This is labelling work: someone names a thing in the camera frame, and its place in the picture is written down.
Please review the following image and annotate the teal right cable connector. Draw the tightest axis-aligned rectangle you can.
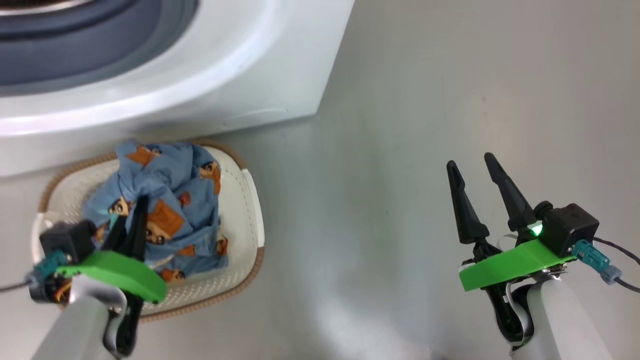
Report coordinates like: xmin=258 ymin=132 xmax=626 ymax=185
xmin=571 ymin=239 xmax=623 ymax=286

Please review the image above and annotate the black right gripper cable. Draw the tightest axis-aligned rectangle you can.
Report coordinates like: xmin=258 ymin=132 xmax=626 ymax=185
xmin=592 ymin=237 xmax=640 ymax=293

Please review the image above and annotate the white front-load washing machine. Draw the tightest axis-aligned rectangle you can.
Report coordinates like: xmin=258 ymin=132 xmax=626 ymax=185
xmin=0 ymin=0 xmax=356 ymax=178

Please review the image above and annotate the blue bear-print clothing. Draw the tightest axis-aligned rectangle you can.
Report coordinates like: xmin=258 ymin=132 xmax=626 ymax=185
xmin=82 ymin=140 xmax=231 ymax=285

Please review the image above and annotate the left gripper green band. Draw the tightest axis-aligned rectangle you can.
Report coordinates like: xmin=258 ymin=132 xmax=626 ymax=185
xmin=56 ymin=195 xmax=168 ymax=358

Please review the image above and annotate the cream perforated laundry basket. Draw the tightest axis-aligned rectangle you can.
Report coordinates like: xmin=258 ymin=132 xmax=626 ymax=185
xmin=31 ymin=140 xmax=266 ymax=323

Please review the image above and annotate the teal cable connector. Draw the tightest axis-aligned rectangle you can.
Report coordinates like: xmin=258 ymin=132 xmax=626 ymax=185
xmin=571 ymin=239 xmax=623 ymax=286
xmin=27 ymin=250 xmax=68 ymax=291

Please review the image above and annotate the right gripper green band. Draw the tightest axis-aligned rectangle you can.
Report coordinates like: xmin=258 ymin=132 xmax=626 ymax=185
xmin=446 ymin=152 xmax=576 ymax=351

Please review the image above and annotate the teal left cable connector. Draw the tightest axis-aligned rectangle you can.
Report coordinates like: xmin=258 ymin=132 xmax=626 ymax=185
xmin=27 ymin=250 xmax=68 ymax=291

